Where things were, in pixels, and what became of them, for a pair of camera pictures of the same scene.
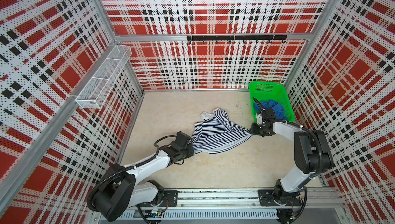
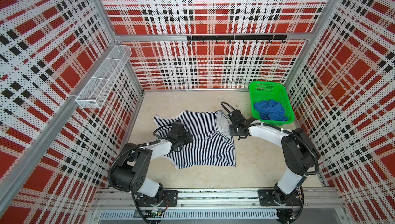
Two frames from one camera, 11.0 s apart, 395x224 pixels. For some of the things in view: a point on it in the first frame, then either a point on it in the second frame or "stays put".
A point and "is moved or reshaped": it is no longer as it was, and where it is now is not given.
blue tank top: (279, 111) stays put
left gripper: (190, 151) → (188, 136)
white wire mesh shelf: (94, 93) stays put
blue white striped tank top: (215, 134) is moved or reshaped
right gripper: (254, 130) → (231, 131)
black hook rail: (237, 37) stays put
